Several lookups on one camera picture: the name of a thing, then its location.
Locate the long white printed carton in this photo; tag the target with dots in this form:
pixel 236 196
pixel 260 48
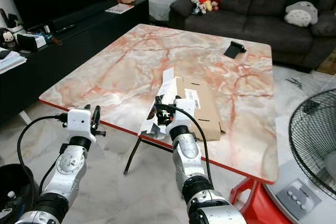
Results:
pixel 168 80

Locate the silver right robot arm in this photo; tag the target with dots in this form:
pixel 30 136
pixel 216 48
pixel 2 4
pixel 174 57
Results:
pixel 186 153

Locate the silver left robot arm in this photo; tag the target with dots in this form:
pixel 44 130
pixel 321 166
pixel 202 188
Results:
pixel 71 163

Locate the black rubbish bin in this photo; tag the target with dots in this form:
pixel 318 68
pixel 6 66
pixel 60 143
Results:
pixel 16 174

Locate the flat brown cardboard box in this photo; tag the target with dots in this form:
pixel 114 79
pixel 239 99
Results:
pixel 207 108

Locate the black tv console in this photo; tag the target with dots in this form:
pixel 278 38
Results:
pixel 84 51

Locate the black phone stand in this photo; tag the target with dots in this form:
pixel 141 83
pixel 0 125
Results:
pixel 233 50

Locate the black remote control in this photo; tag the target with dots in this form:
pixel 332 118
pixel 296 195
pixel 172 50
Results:
pixel 65 28

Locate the white black device box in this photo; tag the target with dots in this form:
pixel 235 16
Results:
pixel 32 41

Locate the black soundbar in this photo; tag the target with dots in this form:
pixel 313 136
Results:
pixel 81 18

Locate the stack of white papers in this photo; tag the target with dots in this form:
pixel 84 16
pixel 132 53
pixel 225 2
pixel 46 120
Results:
pixel 11 61

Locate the white lace covered side table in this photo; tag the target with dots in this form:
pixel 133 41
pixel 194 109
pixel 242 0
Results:
pixel 160 8

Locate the printed pamphlet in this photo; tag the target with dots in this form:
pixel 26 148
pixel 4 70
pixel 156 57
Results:
pixel 119 9

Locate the clear plastic bottle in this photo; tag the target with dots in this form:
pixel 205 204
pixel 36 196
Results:
pixel 10 196

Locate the dark brown fabric sofa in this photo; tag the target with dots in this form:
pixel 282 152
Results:
pixel 257 30

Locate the red plastic stool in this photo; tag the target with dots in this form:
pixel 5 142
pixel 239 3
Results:
pixel 257 205

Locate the small black floor item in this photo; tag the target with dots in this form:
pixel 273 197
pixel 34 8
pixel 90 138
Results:
pixel 294 83

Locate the grey black standing fan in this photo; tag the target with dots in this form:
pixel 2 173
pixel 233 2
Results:
pixel 312 140

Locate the grey totoro plush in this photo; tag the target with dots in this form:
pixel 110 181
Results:
pixel 302 10

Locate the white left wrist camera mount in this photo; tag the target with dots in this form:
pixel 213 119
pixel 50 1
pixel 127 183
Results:
pixel 79 124

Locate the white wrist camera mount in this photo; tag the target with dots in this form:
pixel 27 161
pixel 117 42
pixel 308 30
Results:
pixel 185 111
pixel 79 124

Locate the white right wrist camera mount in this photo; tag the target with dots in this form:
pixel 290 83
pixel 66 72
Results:
pixel 185 111

